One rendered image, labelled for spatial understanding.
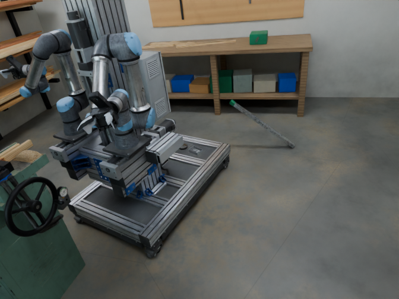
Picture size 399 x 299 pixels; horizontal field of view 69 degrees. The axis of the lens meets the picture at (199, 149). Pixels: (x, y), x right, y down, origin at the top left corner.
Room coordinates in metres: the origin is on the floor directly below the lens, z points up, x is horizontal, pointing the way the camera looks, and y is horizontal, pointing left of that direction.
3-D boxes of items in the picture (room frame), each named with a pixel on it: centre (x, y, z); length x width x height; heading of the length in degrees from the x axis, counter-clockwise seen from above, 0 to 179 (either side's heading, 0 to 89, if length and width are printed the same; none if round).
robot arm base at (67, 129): (1.87, 0.85, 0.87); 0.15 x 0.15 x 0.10
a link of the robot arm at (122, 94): (1.31, 0.35, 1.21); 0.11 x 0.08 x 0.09; 172
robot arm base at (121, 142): (1.59, 0.45, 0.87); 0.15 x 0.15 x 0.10
